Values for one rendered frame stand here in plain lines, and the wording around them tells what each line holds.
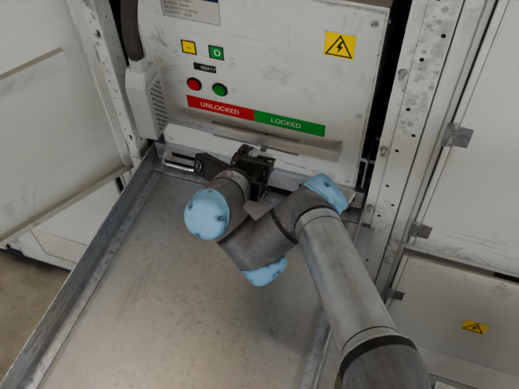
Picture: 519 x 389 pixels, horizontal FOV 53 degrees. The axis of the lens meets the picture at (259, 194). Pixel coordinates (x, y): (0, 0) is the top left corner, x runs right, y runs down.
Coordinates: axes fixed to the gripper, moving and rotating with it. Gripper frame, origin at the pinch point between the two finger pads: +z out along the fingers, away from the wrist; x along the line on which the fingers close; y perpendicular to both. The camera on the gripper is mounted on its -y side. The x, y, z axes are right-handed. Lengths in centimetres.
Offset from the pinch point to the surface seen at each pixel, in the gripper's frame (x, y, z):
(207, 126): 4.1, -11.1, -0.2
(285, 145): 4.0, 7.1, -0.5
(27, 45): 18, -43, -18
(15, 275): -92, -104, 47
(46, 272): -89, -92, 51
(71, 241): -61, -70, 36
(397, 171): 4.1, 31.2, -1.6
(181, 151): -7.0, -20.8, 9.6
